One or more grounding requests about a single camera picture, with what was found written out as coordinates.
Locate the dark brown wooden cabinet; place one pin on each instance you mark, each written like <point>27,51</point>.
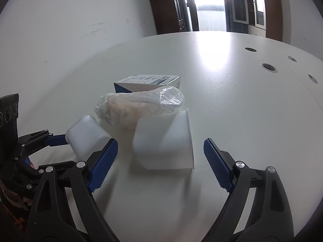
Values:
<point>169,16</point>

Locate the large white plastic cup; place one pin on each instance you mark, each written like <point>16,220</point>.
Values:
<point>164,142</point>

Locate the small white plastic cup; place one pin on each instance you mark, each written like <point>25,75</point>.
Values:
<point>86,136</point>

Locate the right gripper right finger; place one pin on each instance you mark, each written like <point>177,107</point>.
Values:
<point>270,218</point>

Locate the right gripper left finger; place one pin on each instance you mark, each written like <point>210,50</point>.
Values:
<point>50,217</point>

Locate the clear plastic bag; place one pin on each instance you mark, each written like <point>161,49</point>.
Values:
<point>125,109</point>

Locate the dark blue curtain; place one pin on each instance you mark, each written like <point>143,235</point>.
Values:
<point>237,16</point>

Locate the white blue cardboard box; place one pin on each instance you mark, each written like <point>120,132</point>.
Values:
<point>138,83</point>

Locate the brown cabinet with glass door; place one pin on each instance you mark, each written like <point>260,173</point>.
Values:
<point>265,18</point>

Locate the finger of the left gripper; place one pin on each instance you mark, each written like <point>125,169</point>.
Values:
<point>57,140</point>

